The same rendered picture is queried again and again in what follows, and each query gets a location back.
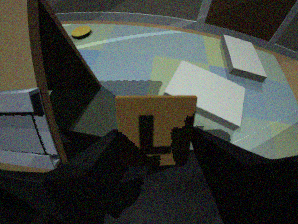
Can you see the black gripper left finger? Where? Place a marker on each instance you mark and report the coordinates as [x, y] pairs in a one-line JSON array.
[[75, 193]]

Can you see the grey flat square slab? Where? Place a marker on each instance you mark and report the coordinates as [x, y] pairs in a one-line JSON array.
[[242, 59], [218, 99]]

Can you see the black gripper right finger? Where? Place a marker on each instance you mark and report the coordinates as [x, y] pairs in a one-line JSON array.
[[244, 185]]

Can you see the yellow round disc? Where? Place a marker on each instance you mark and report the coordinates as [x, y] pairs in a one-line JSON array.
[[81, 32]]

